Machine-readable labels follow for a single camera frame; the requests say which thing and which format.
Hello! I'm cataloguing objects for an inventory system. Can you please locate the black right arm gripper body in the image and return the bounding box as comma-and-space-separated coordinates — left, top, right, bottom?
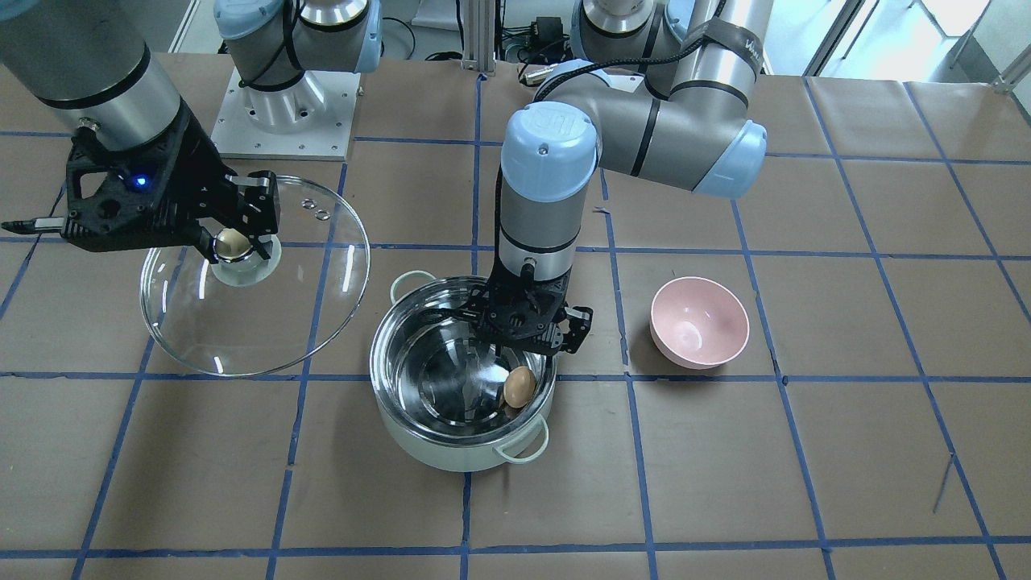
2, 101, 238, 254

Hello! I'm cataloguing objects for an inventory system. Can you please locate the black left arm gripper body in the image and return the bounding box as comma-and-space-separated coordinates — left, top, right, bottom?
463, 269, 571, 355

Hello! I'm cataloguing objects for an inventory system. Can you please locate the beige egg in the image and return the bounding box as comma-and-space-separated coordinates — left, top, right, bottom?
502, 366, 537, 408

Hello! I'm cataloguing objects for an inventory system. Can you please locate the glass pot lid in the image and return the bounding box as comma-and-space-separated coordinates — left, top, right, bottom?
140, 176, 371, 377

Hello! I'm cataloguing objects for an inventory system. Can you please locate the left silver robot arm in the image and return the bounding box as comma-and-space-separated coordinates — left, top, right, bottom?
445, 1, 772, 355

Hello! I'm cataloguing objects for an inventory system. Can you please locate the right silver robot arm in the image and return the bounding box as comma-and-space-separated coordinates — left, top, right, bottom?
2, 1, 383, 264

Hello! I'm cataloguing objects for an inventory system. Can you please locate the pale green cooking pot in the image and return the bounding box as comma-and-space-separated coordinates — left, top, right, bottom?
369, 269, 557, 471

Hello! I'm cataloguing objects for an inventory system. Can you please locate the pink plastic bowl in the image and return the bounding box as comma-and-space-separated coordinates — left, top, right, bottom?
648, 276, 751, 370

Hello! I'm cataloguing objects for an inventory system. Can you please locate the silver cylindrical connector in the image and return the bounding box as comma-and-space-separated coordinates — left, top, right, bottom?
518, 61, 581, 89

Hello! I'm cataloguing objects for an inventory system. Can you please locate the black power adapter background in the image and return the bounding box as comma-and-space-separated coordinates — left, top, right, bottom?
531, 16, 564, 47

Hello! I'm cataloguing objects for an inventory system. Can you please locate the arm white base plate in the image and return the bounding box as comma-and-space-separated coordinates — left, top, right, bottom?
210, 71, 363, 161

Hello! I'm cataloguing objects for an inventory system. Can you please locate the aluminium frame post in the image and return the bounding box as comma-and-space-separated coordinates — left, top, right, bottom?
458, 0, 499, 77

